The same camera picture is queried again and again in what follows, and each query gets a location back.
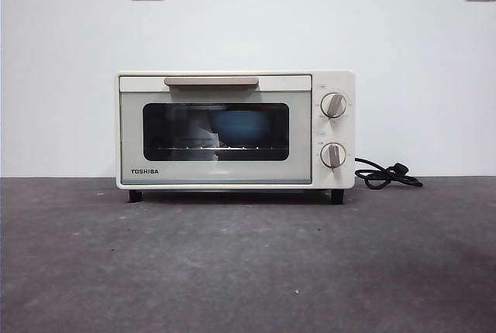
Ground blue ribbed bowl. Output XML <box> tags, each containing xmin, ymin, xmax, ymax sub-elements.
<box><xmin>210</xmin><ymin>110</ymin><xmax>271</xmax><ymax>147</ymax></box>

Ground oven door with beige handle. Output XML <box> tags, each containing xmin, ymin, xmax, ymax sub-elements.
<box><xmin>119</xmin><ymin>74</ymin><xmax>313</xmax><ymax>186</ymax></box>

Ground cream and beige oven knob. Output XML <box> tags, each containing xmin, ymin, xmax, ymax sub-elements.
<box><xmin>321</xmin><ymin>92</ymin><xmax>349</xmax><ymax>119</ymax></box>
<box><xmin>319</xmin><ymin>142</ymin><xmax>347</xmax><ymax>169</ymax></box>

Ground cream Toshiba toaster oven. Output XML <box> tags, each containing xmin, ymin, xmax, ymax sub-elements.
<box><xmin>115</xmin><ymin>69</ymin><xmax>357</xmax><ymax>205</ymax></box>

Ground metal wire oven rack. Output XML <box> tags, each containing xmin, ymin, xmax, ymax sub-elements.
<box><xmin>157</xmin><ymin>145</ymin><xmax>260</xmax><ymax>153</ymax></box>

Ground black oven power cable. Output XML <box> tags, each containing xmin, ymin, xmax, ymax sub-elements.
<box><xmin>354</xmin><ymin>156</ymin><xmax>424</xmax><ymax>190</ymax></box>

